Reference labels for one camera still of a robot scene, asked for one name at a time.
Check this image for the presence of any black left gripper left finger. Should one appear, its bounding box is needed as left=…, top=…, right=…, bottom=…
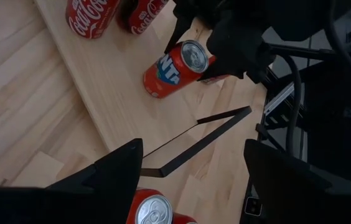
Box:
left=0, top=138, right=144, bottom=224

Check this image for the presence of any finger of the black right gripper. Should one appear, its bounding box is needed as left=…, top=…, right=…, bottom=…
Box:
left=164, top=17, right=194, bottom=54
left=200, top=21, right=273, bottom=83

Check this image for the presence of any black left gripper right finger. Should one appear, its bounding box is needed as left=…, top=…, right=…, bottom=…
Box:
left=243, top=139, right=351, bottom=224

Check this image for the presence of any red Coke original can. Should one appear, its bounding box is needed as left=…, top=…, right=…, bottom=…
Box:
left=65, top=0, right=121, bottom=40
left=116, top=0, right=170, bottom=35

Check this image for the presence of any red-orange Fanta can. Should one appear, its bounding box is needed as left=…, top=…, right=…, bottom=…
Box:
left=125, top=188, right=174, bottom=224
left=143, top=39, right=210, bottom=100

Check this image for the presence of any light wooden board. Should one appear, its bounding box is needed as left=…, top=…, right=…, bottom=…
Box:
left=34, top=0, right=273, bottom=179

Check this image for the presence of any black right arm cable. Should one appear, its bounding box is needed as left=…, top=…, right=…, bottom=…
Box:
left=283, top=54, right=303, bottom=156

